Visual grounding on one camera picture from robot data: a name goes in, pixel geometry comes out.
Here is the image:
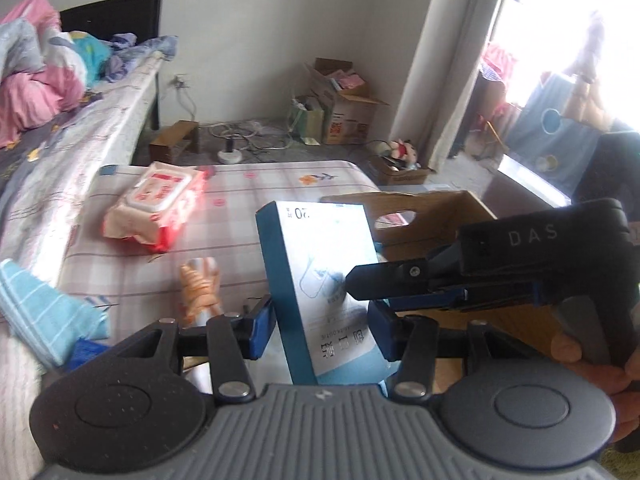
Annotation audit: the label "beige hanging garment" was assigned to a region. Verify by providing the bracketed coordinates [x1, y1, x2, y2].
[564, 9, 618, 128]

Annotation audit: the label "red white wet wipes pack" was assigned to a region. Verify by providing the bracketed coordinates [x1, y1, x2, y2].
[102, 161, 208, 253]

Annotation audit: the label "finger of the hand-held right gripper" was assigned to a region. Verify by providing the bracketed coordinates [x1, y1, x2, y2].
[387, 284, 543, 313]
[345, 257, 466, 302]

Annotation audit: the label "blue bandage box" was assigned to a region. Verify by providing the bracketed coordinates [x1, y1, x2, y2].
[255, 201, 397, 386]

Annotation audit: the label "white round stand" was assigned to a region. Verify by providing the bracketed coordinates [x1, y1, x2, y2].
[217, 139, 244, 165]

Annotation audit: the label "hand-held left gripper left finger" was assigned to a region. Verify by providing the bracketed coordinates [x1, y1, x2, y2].
[107, 296, 275, 406]

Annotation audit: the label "pink hanging clothes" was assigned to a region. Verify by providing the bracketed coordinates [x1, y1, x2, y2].
[479, 41, 522, 82]

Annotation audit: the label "tangle of cables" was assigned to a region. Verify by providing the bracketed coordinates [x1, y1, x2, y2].
[209, 119, 302, 154]

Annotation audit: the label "plush doll with red dress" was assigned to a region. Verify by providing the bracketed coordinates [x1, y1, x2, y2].
[389, 138, 421, 169]

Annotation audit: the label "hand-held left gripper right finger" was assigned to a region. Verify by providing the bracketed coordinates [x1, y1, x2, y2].
[367, 300, 546, 403]

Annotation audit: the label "pink quilt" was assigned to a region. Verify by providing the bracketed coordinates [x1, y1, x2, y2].
[0, 0, 108, 148]

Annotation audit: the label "blue cloth with circles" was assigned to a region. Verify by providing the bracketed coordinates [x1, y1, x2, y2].
[509, 72, 617, 207]

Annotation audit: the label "brown cardboard box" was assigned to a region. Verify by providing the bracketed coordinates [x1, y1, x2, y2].
[320, 189, 571, 396]

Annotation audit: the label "small wooden stool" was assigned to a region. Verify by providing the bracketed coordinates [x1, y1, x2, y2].
[148, 120, 201, 165]

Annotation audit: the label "white quilted bed mattress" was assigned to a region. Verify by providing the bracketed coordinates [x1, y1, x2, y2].
[0, 55, 163, 281]

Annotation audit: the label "open cardboard box with packets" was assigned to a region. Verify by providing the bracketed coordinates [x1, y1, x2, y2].
[302, 57, 391, 146]

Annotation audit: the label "blue cartoon print fabric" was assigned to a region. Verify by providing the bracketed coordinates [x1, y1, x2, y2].
[70, 31, 113, 85]

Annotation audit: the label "person's right hand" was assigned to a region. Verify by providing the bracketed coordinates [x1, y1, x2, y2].
[550, 332, 640, 442]

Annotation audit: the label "teal striped towel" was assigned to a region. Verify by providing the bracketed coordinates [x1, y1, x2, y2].
[0, 258, 112, 367]

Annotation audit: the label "green paper bag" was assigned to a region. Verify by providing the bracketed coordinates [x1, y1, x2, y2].
[291, 96, 326, 141]

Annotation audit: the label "black bed headboard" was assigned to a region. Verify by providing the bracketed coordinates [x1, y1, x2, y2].
[59, 0, 166, 131]

